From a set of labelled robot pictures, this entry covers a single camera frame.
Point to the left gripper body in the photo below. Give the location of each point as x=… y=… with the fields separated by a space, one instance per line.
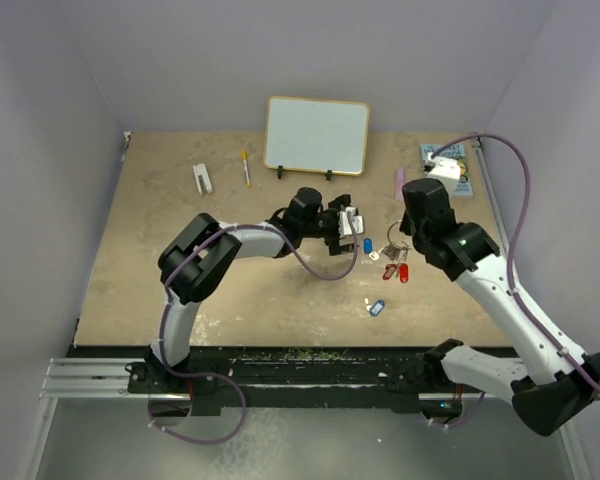
x=324 y=226

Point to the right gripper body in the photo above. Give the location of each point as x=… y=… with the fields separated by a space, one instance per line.
x=410 y=227

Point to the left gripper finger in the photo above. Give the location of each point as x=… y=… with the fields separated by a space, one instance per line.
x=338 y=247
x=341 y=202

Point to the metal keyring with keys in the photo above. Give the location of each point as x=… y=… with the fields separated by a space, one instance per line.
x=397 y=248

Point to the red key tag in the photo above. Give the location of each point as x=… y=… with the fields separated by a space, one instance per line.
x=389 y=271
x=403 y=273

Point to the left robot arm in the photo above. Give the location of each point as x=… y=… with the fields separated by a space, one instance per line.
x=194 y=264

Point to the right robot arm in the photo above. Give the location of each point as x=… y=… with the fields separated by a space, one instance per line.
x=553 y=379

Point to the blue treehouse book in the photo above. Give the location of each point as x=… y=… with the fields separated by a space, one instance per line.
x=456 y=151

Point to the yellow framed whiteboard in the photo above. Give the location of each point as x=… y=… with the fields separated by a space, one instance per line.
x=316 y=135

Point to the yellow capped marker pen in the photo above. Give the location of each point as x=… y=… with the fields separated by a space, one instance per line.
x=244 y=157

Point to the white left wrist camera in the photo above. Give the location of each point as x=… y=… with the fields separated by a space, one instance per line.
x=350 y=222

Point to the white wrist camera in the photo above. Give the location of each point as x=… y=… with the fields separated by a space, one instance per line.
x=446 y=170
x=350 y=222

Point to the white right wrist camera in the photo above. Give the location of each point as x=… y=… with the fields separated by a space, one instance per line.
x=446 y=170

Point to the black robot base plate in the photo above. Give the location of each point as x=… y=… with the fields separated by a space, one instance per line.
x=214 y=378

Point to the aluminium rail frame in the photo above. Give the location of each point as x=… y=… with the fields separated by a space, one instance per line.
x=96 y=373

